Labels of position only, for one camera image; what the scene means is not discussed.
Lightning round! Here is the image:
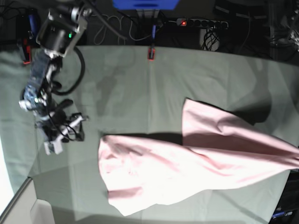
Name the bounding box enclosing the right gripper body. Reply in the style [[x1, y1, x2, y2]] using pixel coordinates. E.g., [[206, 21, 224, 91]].
[[36, 113, 89, 155]]

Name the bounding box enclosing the pink t-shirt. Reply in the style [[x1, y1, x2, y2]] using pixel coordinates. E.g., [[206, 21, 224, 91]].
[[98, 99, 299, 216]]

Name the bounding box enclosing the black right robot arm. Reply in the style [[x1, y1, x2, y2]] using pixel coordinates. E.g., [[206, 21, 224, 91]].
[[19, 3, 92, 155]]

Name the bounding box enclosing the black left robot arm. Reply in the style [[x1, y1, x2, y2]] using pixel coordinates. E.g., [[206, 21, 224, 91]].
[[289, 14, 299, 51]]

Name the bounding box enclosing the orange clamp left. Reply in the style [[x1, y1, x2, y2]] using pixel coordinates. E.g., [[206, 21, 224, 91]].
[[17, 38, 31, 65]]

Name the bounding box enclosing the orange clamp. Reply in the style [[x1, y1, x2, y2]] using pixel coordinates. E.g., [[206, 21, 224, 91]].
[[17, 38, 31, 65], [148, 47, 155, 61]]

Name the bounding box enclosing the green table cloth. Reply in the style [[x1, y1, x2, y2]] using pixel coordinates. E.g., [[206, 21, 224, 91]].
[[0, 46, 299, 224]]

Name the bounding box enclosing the white bin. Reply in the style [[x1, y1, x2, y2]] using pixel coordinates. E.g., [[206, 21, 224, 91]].
[[0, 177, 55, 224]]

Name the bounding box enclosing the orange clamp centre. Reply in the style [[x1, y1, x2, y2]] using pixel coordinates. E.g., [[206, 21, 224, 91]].
[[148, 47, 155, 61]]

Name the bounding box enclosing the blue box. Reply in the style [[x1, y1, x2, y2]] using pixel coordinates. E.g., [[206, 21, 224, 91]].
[[113, 0, 179, 10]]

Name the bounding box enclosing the black power strip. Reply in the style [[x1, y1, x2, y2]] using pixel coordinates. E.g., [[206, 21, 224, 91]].
[[176, 18, 229, 30]]

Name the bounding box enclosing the grey cable loop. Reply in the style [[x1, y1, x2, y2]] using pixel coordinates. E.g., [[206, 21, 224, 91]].
[[93, 14, 131, 46]]

